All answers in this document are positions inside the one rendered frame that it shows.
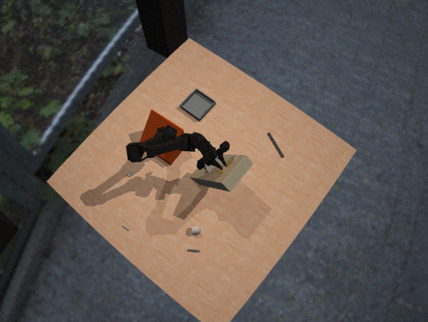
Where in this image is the tan service panel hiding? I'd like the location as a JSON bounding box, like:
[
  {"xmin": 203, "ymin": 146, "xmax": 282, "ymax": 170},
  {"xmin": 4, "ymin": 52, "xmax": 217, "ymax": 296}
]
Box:
[{"xmin": 190, "ymin": 154, "xmax": 253, "ymax": 192}]

